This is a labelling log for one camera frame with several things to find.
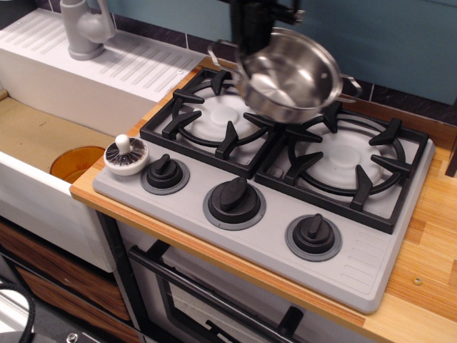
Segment black right stove knob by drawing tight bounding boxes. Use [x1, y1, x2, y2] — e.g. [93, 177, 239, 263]
[285, 214, 342, 262]

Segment black middle stove knob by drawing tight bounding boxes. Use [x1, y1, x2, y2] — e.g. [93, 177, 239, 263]
[203, 177, 266, 231]

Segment black oven door handle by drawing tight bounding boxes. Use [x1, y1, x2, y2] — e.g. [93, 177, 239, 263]
[128, 241, 303, 342]

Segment black left burner grate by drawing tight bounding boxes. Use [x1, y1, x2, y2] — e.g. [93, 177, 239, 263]
[140, 68, 286, 179]

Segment white toy sink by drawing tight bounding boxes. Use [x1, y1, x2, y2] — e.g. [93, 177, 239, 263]
[1, 9, 203, 272]

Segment black stove knob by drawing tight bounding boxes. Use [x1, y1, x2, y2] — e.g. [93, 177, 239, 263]
[203, 177, 266, 231]
[141, 154, 190, 196]
[285, 214, 342, 262]

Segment black burner grate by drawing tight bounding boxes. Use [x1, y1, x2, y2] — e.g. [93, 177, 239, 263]
[255, 104, 434, 234]
[140, 68, 286, 179]

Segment orange sink drain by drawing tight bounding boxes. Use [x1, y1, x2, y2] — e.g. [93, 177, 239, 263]
[50, 146, 105, 184]

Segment stainless steel pot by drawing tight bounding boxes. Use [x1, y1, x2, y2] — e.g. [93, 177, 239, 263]
[208, 27, 363, 124]

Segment wooden drawer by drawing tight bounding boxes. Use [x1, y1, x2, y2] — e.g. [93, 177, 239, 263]
[1, 218, 131, 322]
[16, 267, 140, 343]

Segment upper wooden drawer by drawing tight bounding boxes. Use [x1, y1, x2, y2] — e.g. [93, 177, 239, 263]
[1, 218, 131, 322]

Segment black left stove knob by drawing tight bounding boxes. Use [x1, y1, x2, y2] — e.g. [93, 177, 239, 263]
[141, 154, 190, 196]

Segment brass countertop screw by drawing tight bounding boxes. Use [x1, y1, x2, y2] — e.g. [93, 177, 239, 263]
[413, 277, 423, 286]

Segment black cable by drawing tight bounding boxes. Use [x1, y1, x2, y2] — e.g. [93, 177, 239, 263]
[0, 282, 36, 343]

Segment oven door with window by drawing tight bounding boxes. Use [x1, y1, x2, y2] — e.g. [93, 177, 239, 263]
[127, 239, 365, 342]

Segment grey toy faucet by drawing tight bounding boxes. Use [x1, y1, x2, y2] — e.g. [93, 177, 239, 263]
[60, 0, 116, 61]

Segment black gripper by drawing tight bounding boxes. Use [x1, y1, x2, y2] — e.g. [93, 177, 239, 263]
[228, 0, 304, 55]

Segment white toy mushroom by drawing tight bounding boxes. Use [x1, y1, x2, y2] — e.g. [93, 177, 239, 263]
[104, 134, 149, 176]

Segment black right burner grate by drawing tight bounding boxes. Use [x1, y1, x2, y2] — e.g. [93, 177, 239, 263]
[255, 104, 434, 234]

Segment lower wooden drawer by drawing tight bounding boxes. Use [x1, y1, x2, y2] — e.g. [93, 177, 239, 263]
[16, 267, 140, 343]

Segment grey toy stove top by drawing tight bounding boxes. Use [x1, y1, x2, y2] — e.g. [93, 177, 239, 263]
[91, 66, 436, 315]

